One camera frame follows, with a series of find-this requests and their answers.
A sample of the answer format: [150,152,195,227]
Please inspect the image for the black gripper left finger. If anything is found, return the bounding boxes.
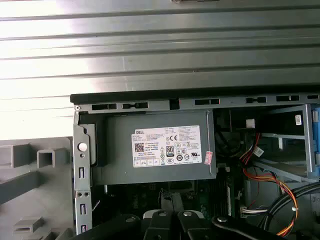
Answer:
[73,188,175,240]

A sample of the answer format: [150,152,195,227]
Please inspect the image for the black open PC case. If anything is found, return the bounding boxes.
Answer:
[70,88,320,240]

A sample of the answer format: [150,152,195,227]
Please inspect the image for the black RAM slot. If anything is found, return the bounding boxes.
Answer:
[224,172,232,217]

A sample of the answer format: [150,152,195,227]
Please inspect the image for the grey parts rack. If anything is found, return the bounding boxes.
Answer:
[0,136,76,240]

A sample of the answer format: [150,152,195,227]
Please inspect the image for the grey power supply unit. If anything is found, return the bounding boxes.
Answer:
[91,109,217,187]

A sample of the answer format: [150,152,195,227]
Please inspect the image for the blue drive bay latch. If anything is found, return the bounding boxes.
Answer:
[310,103,320,177]

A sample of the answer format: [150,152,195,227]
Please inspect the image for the grey metal drive cage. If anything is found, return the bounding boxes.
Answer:
[253,103,320,182]

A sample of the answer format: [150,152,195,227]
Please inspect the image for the orange yellow wire bundle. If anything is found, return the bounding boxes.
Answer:
[238,132,300,237]

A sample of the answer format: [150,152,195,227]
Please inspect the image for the thick black cable bundle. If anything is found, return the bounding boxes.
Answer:
[258,181,320,240]

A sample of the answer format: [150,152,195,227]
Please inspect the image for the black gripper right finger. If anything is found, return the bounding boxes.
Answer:
[172,192,289,240]

